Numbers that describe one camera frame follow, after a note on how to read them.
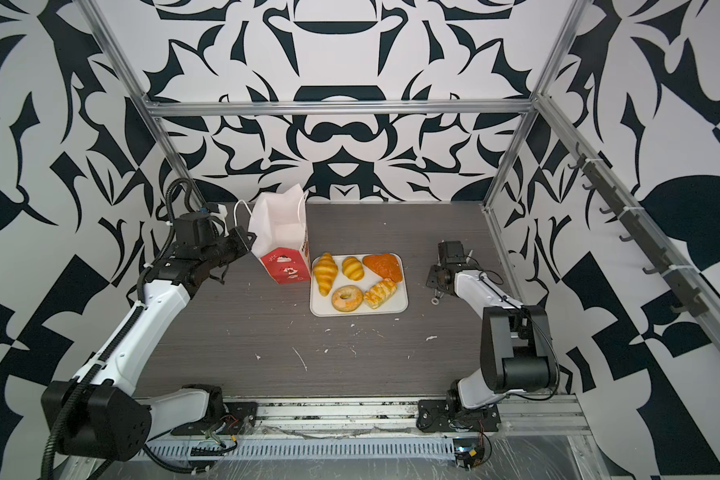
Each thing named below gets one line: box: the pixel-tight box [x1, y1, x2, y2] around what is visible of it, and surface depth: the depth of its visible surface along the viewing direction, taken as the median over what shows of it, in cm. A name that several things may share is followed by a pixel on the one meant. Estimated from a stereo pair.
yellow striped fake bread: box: [342, 256, 365, 281], surface depth 99 cm
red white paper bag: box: [248, 183, 311, 285], surface depth 85 cm
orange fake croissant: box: [362, 253, 403, 283], surface depth 101 cm
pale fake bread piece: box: [363, 278, 398, 310], surface depth 94 cm
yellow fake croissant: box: [313, 252, 339, 297], surface depth 98 cm
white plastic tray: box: [310, 254, 364, 317], surface depth 97 cm
